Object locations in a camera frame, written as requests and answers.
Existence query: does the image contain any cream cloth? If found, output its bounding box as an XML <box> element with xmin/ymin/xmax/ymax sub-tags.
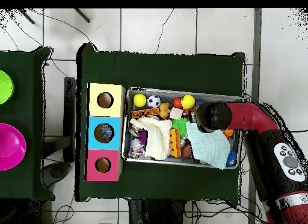
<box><xmin>129</xmin><ymin>116</ymin><xmax>173</xmax><ymax>161</ymax></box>

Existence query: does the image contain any mint green cloth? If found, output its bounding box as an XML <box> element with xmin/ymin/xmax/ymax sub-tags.
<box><xmin>185</xmin><ymin>121</ymin><xmax>231</xmax><ymax>170</ymax></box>

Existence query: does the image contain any silver mesh bin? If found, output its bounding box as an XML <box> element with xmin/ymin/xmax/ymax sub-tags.
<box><xmin>121</xmin><ymin>87</ymin><xmax>244</xmax><ymax>170</ymax></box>

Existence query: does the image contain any wooden three-hole box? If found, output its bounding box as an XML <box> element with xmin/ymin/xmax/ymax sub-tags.
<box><xmin>84</xmin><ymin>82</ymin><xmax>126</xmax><ymax>182</ymax></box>

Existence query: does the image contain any orange toy brick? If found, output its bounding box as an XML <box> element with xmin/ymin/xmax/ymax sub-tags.
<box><xmin>131</xmin><ymin>107</ymin><xmax>161</xmax><ymax>119</ymax></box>

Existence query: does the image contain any yellow-haired toy figure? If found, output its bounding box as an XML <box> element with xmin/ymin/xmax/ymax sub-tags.
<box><xmin>158</xmin><ymin>102</ymin><xmax>171</xmax><ymax>119</ymax></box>

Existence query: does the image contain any small soccer ball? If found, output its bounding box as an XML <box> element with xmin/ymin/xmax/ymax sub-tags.
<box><xmin>147</xmin><ymin>95</ymin><xmax>162</xmax><ymax>108</ymax></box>

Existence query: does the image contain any yellow plastic ball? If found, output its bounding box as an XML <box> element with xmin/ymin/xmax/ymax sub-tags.
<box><xmin>132</xmin><ymin>93</ymin><xmax>147</xmax><ymax>108</ymax></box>
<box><xmin>180</xmin><ymin>95</ymin><xmax>196</xmax><ymax>110</ymax></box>

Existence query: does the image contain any green spiky ball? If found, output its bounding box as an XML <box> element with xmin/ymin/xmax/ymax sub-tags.
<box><xmin>171</xmin><ymin>117</ymin><xmax>189</xmax><ymax>138</ymax></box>

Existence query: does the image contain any red plastic ball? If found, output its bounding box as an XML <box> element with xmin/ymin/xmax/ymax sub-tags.
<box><xmin>172</xmin><ymin>97</ymin><xmax>183</xmax><ymax>110</ymax></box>

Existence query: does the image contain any orange plastic tray block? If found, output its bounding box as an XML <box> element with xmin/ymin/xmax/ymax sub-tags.
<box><xmin>169</xmin><ymin>128</ymin><xmax>182</xmax><ymax>158</ymax></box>

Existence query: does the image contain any dark green tablecloth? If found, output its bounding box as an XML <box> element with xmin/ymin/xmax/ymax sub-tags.
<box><xmin>0</xmin><ymin>46</ymin><xmax>56</xmax><ymax>202</ymax></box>
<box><xmin>75</xmin><ymin>42</ymin><xmax>247</xmax><ymax>202</ymax></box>

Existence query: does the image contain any black tripod leg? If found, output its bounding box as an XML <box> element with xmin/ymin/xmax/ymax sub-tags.
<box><xmin>17</xmin><ymin>8</ymin><xmax>36</xmax><ymax>25</ymax></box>
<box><xmin>73</xmin><ymin>8</ymin><xmax>91</xmax><ymax>23</ymax></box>

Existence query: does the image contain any magenta plate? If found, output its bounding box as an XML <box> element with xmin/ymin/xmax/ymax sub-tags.
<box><xmin>0</xmin><ymin>122</ymin><xmax>27</xmax><ymax>172</ymax></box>

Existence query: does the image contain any green plate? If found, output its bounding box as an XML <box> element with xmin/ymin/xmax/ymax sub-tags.
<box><xmin>0</xmin><ymin>69</ymin><xmax>15</xmax><ymax>106</ymax></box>

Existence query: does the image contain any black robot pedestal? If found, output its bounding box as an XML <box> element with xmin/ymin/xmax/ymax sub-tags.
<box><xmin>128</xmin><ymin>198</ymin><xmax>186</xmax><ymax>224</ymax></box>

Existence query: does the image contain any grey floor cable duct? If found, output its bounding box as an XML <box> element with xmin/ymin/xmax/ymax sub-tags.
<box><xmin>247</xmin><ymin>8</ymin><xmax>262</xmax><ymax>224</ymax></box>

